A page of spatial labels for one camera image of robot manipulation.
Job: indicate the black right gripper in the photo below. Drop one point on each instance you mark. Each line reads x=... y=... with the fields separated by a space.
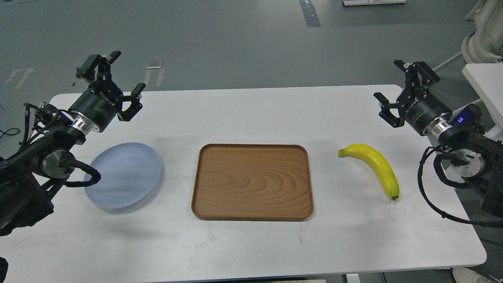
x=423 y=108

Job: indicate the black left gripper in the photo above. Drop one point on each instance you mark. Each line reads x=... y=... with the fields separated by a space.
x=93 y=111

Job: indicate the light blue plate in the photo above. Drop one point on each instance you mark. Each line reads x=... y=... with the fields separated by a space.
x=129 y=172

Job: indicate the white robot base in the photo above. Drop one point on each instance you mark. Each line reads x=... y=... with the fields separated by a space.
x=484 y=45

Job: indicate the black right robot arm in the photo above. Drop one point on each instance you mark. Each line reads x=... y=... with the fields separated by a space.
x=464 y=157

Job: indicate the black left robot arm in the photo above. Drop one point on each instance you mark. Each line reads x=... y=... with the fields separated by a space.
x=31 y=177

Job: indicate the yellow banana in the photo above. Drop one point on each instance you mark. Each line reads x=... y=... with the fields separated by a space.
x=382 y=169

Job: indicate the white side table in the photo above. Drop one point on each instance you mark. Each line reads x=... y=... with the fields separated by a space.
x=487 y=81

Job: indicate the white board on floor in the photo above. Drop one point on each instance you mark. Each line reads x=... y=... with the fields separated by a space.
x=348 y=3

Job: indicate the brown wooden tray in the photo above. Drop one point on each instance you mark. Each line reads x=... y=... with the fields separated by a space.
x=252 y=182

